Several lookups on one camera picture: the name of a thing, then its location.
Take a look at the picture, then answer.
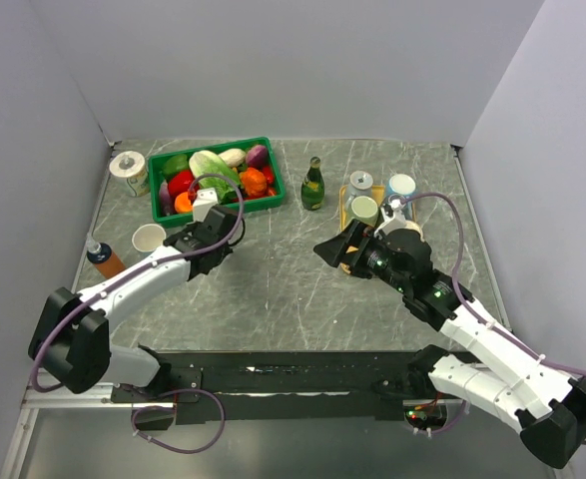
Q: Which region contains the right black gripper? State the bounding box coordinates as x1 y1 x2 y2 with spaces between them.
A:
313 218 410 293

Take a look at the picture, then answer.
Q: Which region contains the green mug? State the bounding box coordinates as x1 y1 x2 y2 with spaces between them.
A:
345 196 379 227

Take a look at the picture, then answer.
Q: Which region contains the dark grey blue mug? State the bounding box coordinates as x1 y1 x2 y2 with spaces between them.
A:
380 195 414 221

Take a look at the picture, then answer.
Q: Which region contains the cream ribbed mug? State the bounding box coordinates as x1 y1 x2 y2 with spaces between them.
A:
404 221 424 241

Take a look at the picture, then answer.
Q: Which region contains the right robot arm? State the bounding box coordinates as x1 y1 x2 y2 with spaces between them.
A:
313 221 586 469

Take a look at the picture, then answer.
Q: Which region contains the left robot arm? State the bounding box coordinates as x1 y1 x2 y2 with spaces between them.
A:
28 206 245 401

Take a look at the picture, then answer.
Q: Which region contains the grey mug upside down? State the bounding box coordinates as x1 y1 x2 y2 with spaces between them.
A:
345 170 373 200

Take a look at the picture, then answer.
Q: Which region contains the light blue mug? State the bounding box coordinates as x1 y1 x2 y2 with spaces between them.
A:
384 174 417 200

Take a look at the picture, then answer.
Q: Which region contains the green plastic crate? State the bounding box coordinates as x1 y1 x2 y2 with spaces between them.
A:
147 137 287 229

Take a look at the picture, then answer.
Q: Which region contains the purple eggplant toy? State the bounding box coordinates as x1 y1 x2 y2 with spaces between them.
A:
158 181 175 217

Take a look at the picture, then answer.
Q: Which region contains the green glass bottle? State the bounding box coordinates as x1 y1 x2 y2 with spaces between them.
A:
300 157 324 211

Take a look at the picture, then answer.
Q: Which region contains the red bell pepper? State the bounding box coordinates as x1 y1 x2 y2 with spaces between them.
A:
168 170 195 199

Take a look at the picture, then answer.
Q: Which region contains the yellow tray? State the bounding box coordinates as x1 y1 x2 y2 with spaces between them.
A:
339 184 388 276

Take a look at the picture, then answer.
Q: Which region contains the green napa cabbage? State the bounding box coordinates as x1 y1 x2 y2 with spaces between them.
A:
189 150 240 204

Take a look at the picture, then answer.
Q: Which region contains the orange pumpkin toy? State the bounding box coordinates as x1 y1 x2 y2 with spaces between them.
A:
240 167 268 197

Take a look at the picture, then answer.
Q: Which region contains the green bell pepper toy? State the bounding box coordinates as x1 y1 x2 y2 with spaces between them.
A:
162 154 189 180

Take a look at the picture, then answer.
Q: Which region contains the red chili toy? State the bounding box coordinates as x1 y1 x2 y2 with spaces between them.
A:
262 166 278 197

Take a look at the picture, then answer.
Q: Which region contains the orange spray bottle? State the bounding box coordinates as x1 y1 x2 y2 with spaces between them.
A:
85 234 126 279

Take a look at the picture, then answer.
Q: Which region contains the purple onion toy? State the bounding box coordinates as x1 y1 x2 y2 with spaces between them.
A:
246 145 270 170

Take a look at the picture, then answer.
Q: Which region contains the white green paper cup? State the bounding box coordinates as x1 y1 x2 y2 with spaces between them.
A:
109 151 150 198

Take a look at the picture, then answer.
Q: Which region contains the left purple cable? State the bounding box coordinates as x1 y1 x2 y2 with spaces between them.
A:
29 173 246 393

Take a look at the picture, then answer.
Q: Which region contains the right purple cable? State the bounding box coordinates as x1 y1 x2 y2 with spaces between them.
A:
396 192 586 446

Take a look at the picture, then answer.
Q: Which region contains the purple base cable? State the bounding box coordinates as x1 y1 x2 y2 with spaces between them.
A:
130 386 230 456

